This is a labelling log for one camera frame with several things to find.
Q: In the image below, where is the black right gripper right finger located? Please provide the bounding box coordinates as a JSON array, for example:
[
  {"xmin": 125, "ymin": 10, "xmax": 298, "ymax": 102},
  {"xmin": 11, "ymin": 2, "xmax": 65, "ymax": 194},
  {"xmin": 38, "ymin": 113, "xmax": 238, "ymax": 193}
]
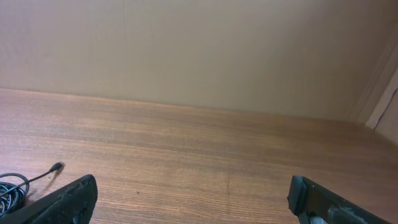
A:
[{"xmin": 287, "ymin": 175, "xmax": 389, "ymax": 224}]

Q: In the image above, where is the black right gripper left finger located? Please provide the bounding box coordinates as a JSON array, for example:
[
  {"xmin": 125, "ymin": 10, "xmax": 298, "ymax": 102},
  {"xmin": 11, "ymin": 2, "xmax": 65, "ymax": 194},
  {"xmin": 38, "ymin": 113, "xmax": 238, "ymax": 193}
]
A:
[{"xmin": 1, "ymin": 174, "xmax": 98, "ymax": 224}]

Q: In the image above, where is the black USB cable bundle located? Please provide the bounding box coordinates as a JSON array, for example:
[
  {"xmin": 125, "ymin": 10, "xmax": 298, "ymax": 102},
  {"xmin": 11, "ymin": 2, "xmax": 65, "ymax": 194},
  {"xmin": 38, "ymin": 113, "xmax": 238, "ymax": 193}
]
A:
[{"xmin": 0, "ymin": 161, "xmax": 65, "ymax": 218}]

